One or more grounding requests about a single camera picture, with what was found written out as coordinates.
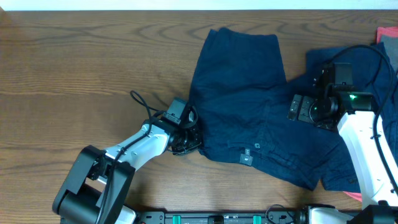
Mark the navy blue shorts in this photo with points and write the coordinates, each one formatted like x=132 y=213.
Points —
x=242 y=98

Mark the grey garment under pile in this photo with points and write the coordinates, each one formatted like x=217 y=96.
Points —
x=390 y=45

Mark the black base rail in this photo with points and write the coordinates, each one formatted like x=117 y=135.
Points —
x=275 y=214

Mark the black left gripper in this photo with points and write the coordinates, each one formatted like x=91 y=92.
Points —
x=197 y=140

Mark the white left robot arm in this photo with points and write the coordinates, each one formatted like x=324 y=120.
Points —
x=96 y=186

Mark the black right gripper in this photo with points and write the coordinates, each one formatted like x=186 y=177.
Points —
x=304 y=112

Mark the red garment under pile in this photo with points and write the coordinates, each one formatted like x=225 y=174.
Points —
x=392 y=32

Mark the dark blue shirt pile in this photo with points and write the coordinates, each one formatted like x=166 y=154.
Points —
x=359 y=123

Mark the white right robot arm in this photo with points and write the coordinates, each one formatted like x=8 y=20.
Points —
x=374 y=210

